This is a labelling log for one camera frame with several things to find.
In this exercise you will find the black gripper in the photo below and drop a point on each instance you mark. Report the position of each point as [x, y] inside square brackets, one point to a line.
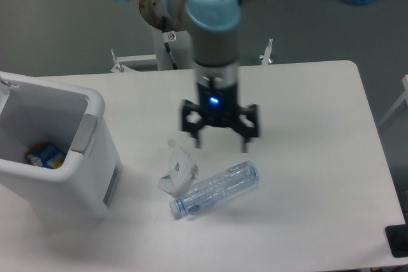
[220, 108]

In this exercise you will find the white trash can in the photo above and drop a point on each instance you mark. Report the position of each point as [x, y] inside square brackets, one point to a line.
[72, 118]

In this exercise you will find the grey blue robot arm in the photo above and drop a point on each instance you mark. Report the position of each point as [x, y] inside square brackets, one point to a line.
[224, 79]

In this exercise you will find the clear plastic bottle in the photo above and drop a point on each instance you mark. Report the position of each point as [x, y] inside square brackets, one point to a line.
[206, 193]

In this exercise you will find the crumpled white pouch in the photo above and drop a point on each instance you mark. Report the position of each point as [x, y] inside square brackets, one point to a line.
[182, 171]

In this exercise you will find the blue yellow carton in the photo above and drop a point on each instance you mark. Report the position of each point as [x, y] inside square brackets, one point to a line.
[45, 155]

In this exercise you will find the black device at edge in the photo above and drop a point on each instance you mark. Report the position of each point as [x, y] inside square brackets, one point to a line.
[397, 239]

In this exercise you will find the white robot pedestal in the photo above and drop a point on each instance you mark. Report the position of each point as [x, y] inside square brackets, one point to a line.
[165, 46]

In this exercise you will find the white furniture frame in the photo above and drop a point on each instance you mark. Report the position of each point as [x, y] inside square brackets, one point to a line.
[395, 110]

